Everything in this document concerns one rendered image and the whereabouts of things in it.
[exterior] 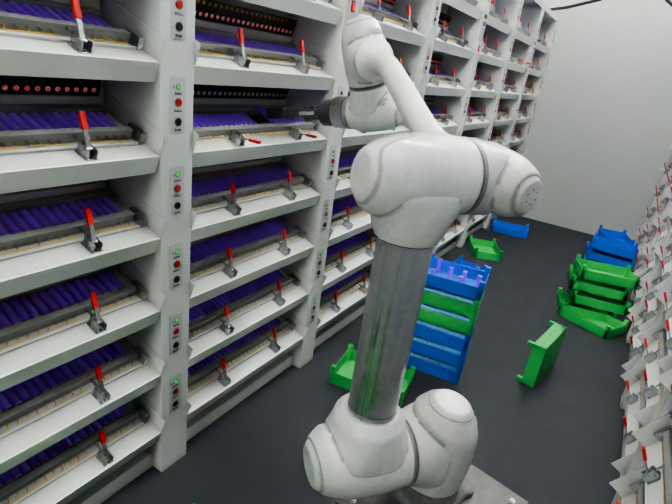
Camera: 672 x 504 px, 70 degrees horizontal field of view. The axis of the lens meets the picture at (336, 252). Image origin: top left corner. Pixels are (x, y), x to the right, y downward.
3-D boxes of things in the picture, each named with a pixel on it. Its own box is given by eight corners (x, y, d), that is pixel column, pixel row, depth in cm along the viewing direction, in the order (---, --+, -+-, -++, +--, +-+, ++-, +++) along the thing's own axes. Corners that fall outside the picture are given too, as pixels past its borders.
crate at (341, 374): (412, 382, 202) (416, 366, 199) (399, 409, 184) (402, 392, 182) (347, 358, 212) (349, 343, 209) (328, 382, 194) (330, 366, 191)
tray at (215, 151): (322, 150, 168) (333, 125, 163) (187, 168, 119) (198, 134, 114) (282, 120, 174) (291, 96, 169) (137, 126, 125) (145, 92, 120)
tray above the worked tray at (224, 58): (329, 90, 161) (347, 50, 154) (189, 84, 112) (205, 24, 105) (286, 61, 167) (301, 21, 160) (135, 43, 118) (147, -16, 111)
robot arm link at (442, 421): (476, 492, 112) (505, 422, 102) (408, 509, 105) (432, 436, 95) (440, 438, 125) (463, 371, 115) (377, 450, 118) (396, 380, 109)
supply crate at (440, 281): (486, 283, 207) (491, 267, 205) (479, 301, 190) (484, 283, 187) (419, 265, 218) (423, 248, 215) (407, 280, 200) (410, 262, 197)
